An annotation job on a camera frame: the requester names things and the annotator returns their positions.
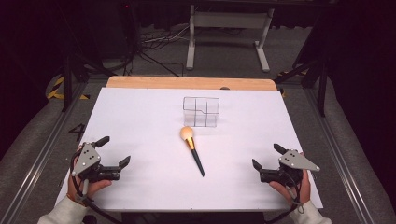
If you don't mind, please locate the white table cover sheet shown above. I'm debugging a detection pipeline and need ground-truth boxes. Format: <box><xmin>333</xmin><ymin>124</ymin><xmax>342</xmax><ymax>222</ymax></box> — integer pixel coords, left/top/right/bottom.
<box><xmin>55</xmin><ymin>87</ymin><xmax>324</xmax><ymax>213</ymax></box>

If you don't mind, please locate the clear acrylic organizer box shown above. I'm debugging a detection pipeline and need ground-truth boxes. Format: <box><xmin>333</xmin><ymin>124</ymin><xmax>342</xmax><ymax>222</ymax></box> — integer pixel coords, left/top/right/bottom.
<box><xmin>182</xmin><ymin>96</ymin><xmax>221</xmax><ymax>129</ymax></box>

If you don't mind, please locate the black tripod stand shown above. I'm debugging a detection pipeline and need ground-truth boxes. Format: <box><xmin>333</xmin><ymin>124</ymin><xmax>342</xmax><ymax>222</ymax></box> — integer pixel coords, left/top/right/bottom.
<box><xmin>275</xmin><ymin>57</ymin><xmax>329</xmax><ymax>119</ymax></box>
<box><xmin>61</xmin><ymin>54</ymin><xmax>118</xmax><ymax>113</ymax></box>

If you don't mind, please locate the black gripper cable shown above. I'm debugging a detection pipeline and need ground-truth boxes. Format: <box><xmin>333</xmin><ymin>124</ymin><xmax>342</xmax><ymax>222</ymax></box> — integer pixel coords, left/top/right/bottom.
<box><xmin>70</xmin><ymin>148</ymin><xmax>124</xmax><ymax>224</ymax></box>
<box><xmin>267</xmin><ymin>170</ymin><xmax>307</xmax><ymax>224</ymax></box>

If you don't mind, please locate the person's right hand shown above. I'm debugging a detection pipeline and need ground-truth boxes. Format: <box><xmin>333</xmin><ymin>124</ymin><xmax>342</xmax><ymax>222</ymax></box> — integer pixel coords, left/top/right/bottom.
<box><xmin>269</xmin><ymin>151</ymin><xmax>313</xmax><ymax>206</ymax></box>

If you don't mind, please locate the black device with red light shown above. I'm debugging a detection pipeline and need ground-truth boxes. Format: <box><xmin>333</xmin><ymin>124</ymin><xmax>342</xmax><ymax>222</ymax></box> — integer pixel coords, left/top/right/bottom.
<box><xmin>117</xmin><ymin>2</ymin><xmax>140</xmax><ymax>62</ymax></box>

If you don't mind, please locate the aluminium rail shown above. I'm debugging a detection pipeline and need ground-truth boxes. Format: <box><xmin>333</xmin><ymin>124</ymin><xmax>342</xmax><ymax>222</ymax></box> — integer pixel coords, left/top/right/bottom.
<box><xmin>303</xmin><ymin>87</ymin><xmax>378</xmax><ymax>224</ymax></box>
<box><xmin>0</xmin><ymin>81</ymin><xmax>89</xmax><ymax>224</ymax></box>

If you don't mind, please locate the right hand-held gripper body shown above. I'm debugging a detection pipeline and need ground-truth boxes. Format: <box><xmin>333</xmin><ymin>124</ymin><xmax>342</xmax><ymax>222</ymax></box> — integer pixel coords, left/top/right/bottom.
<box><xmin>259</xmin><ymin>149</ymin><xmax>321</xmax><ymax>187</ymax></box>

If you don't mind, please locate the white metal stand frame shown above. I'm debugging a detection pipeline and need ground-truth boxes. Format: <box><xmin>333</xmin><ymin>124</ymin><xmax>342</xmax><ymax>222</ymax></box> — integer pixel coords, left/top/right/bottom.
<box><xmin>185</xmin><ymin>4</ymin><xmax>276</xmax><ymax>74</ymax></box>

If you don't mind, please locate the makeup brush black handle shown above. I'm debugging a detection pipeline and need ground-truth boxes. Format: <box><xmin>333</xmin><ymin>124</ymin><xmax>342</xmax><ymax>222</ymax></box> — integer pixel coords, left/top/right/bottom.
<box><xmin>179</xmin><ymin>125</ymin><xmax>206</xmax><ymax>178</ymax></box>

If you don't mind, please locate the yellow black floor tape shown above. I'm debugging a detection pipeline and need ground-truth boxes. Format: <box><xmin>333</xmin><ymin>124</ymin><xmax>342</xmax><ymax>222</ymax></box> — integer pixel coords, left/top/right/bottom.
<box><xmin>46</xmin><ymin>76</ymin><xmax>92</xmax><ymax>101</ymax></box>

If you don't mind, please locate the person's left hand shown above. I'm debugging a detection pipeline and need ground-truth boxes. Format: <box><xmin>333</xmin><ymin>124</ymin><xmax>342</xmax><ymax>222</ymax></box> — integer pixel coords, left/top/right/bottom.
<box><xmin>66</xmin><ymin>145</ymin><xmax>113</xmax><ymax>206</ymax></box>

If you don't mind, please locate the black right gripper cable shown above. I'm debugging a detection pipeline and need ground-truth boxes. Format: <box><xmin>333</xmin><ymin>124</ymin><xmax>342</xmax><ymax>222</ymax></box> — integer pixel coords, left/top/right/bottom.
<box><xmin>267</xmin><ymin>170</ymin><xmax>307</xmax><ymax>224</ymax></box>

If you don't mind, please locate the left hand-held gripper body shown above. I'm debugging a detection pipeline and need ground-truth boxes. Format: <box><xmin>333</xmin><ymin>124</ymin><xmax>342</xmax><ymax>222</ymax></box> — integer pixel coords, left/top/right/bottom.
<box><xmin>71</xmin><ymin>142</ymin><xmax>122</xmax><ymax>184</ymax></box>

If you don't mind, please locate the bundle of floor cables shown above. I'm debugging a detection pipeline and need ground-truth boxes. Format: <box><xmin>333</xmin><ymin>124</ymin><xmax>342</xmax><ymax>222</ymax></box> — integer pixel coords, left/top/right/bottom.
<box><xmin>136</xmin><ymin>23</ymin><xmax>191</xmax><ymax>77</ymax></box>

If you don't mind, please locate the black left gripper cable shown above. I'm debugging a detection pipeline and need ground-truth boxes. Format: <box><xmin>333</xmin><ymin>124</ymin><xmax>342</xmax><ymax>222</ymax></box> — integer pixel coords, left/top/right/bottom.
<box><xmin>70</xmin><ymin>148</ymin><xmax>124</xmax><ymax>224</ymax></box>

